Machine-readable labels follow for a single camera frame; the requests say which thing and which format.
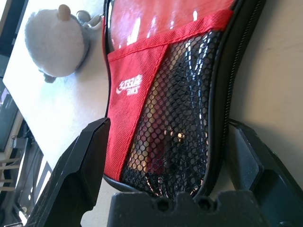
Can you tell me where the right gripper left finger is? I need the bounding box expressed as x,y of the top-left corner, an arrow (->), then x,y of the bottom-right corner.
26,117 -> 111,227

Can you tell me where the red and black paddle case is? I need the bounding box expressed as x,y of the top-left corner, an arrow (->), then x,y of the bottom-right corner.
101,0 -> 266,201

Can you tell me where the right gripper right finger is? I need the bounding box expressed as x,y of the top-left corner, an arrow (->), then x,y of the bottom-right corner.
228,119 -> 303,227

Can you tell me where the white plush ball keychain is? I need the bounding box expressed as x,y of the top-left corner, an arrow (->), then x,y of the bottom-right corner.
25,4 -> 105,83

